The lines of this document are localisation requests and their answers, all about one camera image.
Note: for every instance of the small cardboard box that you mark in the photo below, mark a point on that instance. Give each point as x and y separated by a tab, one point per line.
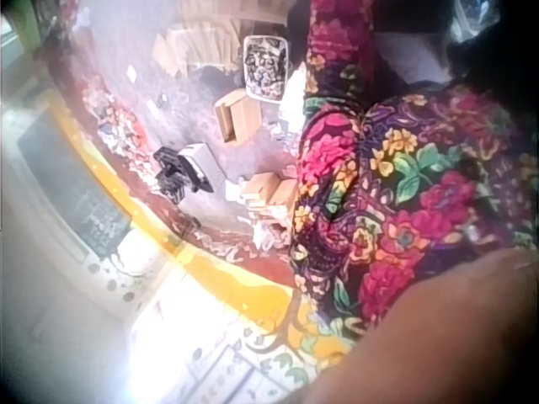
284	198
261	188

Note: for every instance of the black and grey machine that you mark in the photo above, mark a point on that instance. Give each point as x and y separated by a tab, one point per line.
183	170

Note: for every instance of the open cardboard box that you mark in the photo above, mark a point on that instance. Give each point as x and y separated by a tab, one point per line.
236	114

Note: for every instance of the patterned red yellow mat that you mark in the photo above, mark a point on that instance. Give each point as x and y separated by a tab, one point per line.
168	235

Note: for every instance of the white crumpled paper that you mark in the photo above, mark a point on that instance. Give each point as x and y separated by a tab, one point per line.
292	94

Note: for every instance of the white tray of dark parts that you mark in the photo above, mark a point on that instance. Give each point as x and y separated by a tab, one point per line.
266	67

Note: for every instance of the stack of cardboard pieces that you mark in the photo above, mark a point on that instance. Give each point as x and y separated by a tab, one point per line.
202	38

